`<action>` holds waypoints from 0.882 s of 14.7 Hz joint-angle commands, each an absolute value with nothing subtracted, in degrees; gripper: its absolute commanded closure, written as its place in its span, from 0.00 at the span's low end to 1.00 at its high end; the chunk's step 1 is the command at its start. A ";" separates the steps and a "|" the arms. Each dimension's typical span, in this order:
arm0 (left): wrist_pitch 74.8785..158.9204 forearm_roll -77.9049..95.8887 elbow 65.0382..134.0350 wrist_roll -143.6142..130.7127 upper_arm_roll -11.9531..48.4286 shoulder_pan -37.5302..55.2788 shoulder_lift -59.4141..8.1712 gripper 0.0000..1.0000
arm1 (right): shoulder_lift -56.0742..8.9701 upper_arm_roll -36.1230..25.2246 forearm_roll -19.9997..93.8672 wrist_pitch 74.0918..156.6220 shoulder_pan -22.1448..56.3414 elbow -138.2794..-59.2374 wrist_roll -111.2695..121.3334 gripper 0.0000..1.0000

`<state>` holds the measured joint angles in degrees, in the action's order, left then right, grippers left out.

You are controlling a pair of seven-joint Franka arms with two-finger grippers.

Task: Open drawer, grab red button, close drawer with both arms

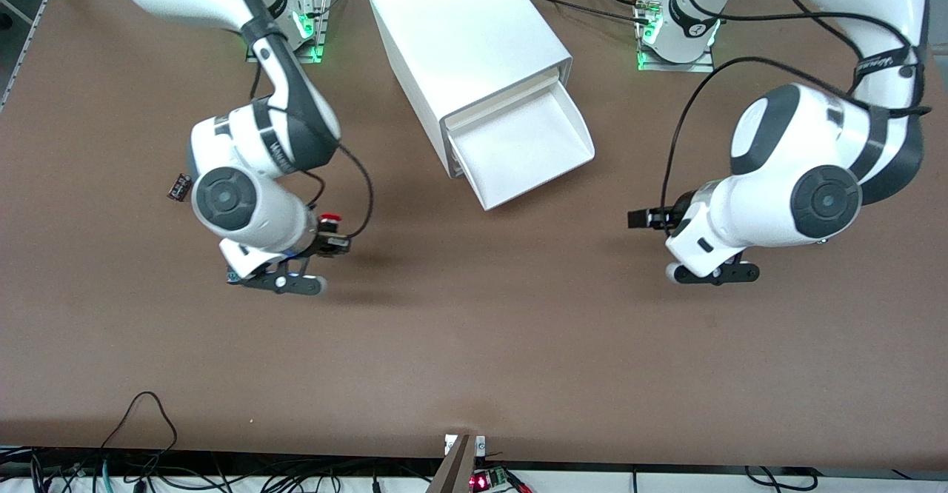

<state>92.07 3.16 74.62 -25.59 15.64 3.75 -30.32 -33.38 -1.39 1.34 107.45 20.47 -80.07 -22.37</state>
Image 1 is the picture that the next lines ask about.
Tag white drawer tray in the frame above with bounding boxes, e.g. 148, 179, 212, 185
447, 82, 595, 211

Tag white drawer cabinet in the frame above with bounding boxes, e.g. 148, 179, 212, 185
367, 0, 575, 180

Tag circuit board with red light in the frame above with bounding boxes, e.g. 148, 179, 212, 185
469, 467, 513, 492

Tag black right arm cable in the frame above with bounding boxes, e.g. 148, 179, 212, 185
248, 41, 375, 241

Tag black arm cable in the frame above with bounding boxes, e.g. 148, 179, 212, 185
248, 41, 375, 241
661, 0, 931, 216

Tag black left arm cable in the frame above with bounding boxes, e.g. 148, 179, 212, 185
661, 0, 931, 216

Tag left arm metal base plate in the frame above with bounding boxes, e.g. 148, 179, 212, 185
635, 0, 716, 73

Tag thin black looped cable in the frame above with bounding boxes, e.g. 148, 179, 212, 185
100, 392, 178, 455

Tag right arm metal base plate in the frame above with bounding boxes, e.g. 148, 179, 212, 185
246, 0, 332, 64

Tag black cable across table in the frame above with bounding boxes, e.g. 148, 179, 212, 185
524, 0, 656, 27

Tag tangled black floor cables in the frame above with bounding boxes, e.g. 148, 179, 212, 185
0, 445, 445, 493

